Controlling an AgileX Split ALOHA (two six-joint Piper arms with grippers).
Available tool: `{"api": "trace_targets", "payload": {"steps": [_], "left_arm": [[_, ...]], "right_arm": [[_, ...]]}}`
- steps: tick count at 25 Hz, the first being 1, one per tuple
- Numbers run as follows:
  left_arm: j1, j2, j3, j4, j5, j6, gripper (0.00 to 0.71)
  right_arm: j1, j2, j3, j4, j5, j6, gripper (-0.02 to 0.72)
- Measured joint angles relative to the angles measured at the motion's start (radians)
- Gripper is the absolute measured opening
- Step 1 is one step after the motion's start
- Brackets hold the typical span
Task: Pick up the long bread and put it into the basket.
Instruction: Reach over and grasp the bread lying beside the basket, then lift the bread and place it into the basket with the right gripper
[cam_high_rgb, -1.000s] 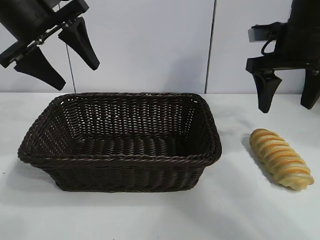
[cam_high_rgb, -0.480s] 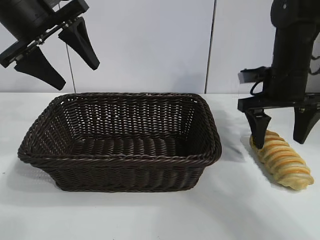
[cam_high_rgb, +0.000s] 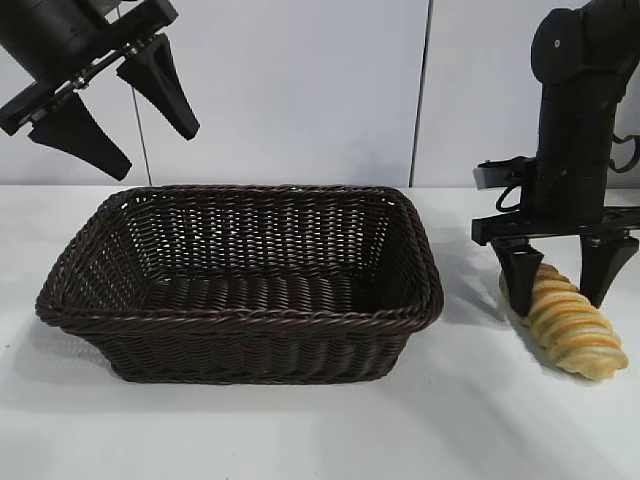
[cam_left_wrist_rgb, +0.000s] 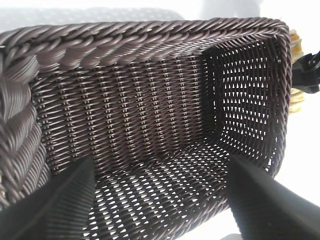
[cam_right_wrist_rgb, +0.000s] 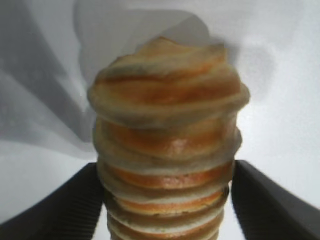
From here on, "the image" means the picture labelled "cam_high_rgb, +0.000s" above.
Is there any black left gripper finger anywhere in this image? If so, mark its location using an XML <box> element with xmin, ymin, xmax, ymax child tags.
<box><xmin>115</xmin><ymin>33</ymin><xmax>201</xmax><ymax>141</ymax></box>
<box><xmin>27</xmin><ymin>92</ymin><xmax>133</xmax><ymax>182</ymax></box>

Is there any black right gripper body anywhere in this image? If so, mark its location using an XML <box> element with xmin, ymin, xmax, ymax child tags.
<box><xmin>470</xmin><ymin>74</ymin><xmax>640</xmax><ymax>246</ymax></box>

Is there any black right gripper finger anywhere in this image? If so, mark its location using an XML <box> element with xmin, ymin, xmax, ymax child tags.
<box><xmin>579</xmin><ymin>234</ymin><xmax>640</xmax><ymax>307</ymax></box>
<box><xmin>492</xmin><ymin>237</ymin><xmax>545</xmax><ymax>319</ymax></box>

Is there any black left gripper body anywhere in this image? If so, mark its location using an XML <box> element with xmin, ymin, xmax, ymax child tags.
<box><xmin>0</xmin><ymin>0</ymin><xmax>179</xmax><ymax>137</ymax></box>

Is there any long twisted striped bread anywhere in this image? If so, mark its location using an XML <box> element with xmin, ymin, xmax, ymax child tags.
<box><xmin>498</xmin><ymin>262</ymin><xmax>629</xmax><ymax>382</ymax></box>

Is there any dark brown woven basket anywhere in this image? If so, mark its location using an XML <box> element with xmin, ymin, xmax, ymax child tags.
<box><xmin>35</xmin><ymin>183</ymin><xmax>445</xmax><ymax>386</ymax></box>

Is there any black coiled right arm cable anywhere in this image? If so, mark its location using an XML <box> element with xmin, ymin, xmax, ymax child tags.
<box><xmin>608</xmin><ymin>130</ymin><xmax>640</xmax><ymax>175</ymax></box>

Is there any black right camera cable loop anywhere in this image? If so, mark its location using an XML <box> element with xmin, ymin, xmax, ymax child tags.
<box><xmin>494</xmin><ymin>183</ymin><xmax>527</xmax><ymax>215</ymax></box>

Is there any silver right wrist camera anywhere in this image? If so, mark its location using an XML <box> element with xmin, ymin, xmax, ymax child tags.
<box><xmin>473</xmin><ymin>157</ymin><xmax>539</xmax><ymax>194</ymax></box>

